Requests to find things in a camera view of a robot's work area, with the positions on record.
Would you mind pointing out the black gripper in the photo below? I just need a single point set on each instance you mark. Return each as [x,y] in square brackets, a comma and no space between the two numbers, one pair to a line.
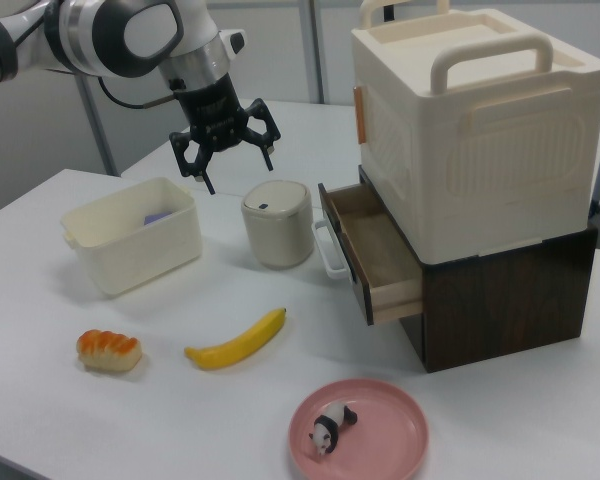
[215,115]

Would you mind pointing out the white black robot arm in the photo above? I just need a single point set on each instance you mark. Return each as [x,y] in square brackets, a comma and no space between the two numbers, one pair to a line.
[95,35]

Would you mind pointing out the cream open plastic box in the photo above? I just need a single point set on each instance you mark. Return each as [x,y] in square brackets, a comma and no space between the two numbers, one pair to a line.
[140,255]

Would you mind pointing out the cream plastic storage box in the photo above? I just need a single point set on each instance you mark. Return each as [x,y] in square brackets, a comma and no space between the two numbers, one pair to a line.
[480,150]

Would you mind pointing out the purple block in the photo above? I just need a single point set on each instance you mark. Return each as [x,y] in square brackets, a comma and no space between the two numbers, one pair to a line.
[157,219]

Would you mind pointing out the small cream trash can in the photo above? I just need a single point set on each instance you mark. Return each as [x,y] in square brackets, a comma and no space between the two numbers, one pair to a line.
[280,235]

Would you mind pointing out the yellow toy banana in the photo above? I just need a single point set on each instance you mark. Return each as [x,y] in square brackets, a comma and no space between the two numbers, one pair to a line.
[240,345]

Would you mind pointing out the black pole stand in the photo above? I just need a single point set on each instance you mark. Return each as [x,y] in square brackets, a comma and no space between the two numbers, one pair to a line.
[388,10]

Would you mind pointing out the toy bread with orange glaze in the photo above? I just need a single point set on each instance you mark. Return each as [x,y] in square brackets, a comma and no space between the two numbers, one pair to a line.
[110,352]

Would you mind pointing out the panda figurine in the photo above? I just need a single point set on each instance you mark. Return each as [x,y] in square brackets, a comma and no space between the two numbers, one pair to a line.
[330,427]

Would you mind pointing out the dark wooden cabinet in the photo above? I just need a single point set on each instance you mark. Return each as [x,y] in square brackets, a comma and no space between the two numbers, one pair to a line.
[505,310]

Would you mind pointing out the pink plate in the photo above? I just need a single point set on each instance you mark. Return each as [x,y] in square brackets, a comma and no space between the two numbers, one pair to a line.
[380,440]

